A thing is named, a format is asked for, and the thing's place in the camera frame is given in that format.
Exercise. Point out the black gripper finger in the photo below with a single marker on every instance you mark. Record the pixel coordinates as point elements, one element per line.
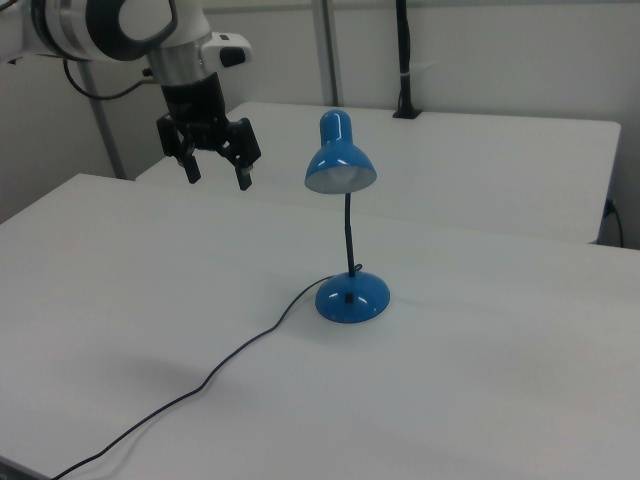
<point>182,150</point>
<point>244,150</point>

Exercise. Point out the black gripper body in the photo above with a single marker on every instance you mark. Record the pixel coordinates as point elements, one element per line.
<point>195,102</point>

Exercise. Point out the blue gooseneck desk lamp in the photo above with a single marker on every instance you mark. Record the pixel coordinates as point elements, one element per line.
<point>350,300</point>

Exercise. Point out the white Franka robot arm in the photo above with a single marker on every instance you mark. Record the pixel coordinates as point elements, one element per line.
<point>100,25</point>

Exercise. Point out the black pole with table clamp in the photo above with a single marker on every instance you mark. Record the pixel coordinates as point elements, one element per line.
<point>406,65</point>

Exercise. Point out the grey partition frame post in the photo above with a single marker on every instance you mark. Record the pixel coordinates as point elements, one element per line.
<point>102,130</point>
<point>327,50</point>

